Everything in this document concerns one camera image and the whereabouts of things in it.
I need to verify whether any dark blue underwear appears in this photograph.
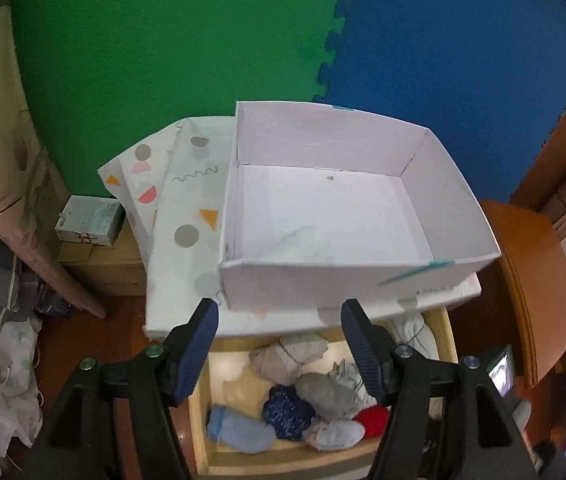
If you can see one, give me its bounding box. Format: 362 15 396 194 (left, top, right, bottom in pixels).
262 385 316 443

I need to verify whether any white cardboard box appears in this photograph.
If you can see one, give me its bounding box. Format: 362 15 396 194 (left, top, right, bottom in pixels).
218 101 502 313

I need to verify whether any small white carton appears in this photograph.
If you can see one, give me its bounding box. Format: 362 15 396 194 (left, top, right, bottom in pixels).
54 195 126 247

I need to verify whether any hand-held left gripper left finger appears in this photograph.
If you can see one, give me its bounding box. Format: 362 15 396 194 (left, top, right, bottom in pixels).
23 298 220 480

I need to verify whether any pale mint underwear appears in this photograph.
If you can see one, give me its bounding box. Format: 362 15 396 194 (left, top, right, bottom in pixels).
390 312 441 361

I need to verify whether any orange wooden furniture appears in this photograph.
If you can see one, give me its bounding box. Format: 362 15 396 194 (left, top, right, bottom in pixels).
480 199 566 388

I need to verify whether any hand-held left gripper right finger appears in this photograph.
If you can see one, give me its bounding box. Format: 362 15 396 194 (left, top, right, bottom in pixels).
340 298 538 480

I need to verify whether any red underwear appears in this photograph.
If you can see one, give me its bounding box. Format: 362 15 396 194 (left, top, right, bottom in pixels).
354 405 391 440

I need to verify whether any beige honeycomb underwear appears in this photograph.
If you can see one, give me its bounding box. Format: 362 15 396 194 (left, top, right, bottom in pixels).
249 332 330 386

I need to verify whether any striped grey white underwear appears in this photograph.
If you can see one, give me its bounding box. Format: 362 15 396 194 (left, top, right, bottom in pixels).
330 360 378 408

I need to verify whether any green foam mat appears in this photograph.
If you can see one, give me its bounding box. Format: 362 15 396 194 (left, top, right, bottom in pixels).
10 0 364 201

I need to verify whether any blue foam mat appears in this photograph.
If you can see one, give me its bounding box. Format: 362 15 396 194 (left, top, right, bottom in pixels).
313 0 566 206

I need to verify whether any pale lavender underwear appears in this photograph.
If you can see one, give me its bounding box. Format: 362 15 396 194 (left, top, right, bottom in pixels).
313 419 366 451

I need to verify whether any white patterned cabinet cover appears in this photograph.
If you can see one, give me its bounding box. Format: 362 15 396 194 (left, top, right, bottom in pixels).
97 116 482 339

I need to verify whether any floral beige curtain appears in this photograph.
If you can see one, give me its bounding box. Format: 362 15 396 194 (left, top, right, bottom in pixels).
0 0 108 318

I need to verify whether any wooden drawer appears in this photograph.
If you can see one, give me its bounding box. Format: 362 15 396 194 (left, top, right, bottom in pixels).
188 307 458 478

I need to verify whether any light blue underwear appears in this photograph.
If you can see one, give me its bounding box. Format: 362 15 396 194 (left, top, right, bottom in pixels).
207 405 276 455

